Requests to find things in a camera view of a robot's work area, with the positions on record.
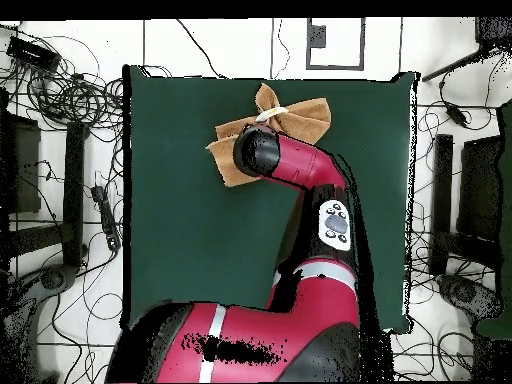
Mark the tan terry towel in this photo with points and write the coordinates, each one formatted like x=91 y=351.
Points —
x=308 y=120

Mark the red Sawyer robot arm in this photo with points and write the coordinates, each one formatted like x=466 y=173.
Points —
x=304 y=164

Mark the black flat case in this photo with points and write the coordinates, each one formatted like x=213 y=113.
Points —
x=24 y=168
x=480 y=188

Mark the dark green table cloth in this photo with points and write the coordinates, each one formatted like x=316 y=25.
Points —
x=180 y=240

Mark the black power strip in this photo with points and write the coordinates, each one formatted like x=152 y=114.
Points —
x=107 y=220

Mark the black stand bar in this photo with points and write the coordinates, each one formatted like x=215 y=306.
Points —
x=442 y=200
x=74 y=192

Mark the small grey square plate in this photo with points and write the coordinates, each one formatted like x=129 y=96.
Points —
x=318 y=36

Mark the black power adapter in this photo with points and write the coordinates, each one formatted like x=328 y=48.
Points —
x=456 y=114

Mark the black box on floor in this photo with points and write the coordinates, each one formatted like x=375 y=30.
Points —
x=32 y=52

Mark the black tripod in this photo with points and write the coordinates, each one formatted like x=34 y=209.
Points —
x=494 y=34

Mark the grey floor frame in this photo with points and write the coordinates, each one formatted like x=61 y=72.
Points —
x=308 y=44

